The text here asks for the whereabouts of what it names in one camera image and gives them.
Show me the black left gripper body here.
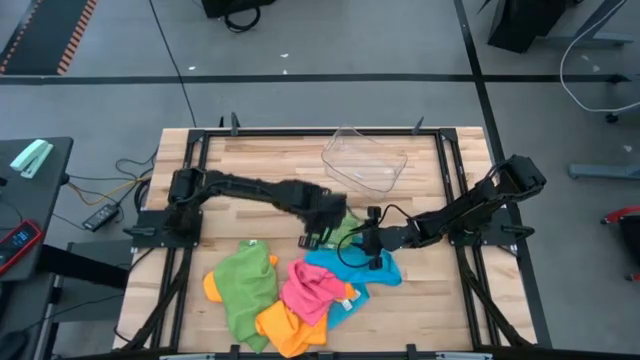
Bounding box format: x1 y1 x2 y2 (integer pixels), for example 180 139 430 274
298 192 349 251

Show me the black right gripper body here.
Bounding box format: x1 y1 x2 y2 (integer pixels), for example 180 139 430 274
367 205 420 271

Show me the green microfiber towel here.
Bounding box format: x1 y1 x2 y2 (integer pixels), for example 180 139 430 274
213 239 279 354
324 209 366 250

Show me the blue microfiber towel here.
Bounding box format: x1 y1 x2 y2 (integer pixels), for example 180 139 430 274
304 244 404 287
327 282 371 330

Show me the pink microfiber towel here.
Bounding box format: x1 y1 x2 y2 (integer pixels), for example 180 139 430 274
279 258 350 327

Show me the orange microfiber towel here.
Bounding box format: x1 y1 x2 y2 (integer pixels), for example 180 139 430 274
254 298 329 358
203 269 224 304

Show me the clear plastic bin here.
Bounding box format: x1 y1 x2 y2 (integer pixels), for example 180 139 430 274
320 125 409 202

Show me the gray desk foot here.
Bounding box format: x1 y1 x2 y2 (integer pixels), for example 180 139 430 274
568 162 640 181

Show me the red and black chair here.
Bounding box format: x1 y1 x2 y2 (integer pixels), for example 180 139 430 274
601 203 640 282

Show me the black equipment box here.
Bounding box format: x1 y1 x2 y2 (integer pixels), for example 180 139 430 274
201 0 277 20

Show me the black power adapter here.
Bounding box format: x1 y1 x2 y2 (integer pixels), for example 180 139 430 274
82 203 120 233

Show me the black cabinet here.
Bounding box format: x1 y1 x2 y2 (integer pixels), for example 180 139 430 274
487 0 569 55

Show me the gray desk leg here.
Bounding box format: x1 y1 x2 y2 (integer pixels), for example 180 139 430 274
544 0 634 50

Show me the black side desk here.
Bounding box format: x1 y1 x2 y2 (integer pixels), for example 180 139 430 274
0 136 75 284

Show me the mint green stapler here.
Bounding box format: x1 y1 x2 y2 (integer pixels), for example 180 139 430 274
9 138 55 180

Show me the red device with display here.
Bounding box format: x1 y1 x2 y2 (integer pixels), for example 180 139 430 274
0 218 44 276

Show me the black mat with orange stripes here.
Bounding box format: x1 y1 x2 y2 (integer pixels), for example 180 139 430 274
0 0 99 76

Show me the coiled black cable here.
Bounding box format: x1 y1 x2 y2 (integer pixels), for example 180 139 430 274
223 5 262 34

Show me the thin black floor cable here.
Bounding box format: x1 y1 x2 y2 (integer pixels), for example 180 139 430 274
148 0 197 129

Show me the white floor cable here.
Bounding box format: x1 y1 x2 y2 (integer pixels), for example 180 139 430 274
558 0 640 114

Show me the yellow cable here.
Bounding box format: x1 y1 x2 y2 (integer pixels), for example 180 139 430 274
67 174 154 207

